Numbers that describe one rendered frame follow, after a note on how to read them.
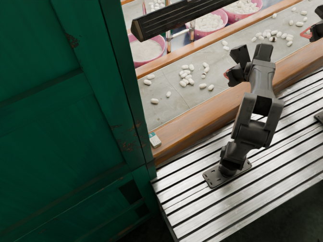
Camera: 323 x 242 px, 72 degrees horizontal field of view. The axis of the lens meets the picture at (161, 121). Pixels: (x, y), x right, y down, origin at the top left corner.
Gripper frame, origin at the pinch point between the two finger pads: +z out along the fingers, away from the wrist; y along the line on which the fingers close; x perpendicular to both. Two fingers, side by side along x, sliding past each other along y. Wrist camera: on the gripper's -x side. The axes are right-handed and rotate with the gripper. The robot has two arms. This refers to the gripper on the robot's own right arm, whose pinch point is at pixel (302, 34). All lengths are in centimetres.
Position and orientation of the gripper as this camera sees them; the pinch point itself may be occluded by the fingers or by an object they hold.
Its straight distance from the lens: 132.5
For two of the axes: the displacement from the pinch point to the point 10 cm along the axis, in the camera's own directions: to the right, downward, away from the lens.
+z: -3.6, -1.7, 9.2
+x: 3.9, 8.7, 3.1
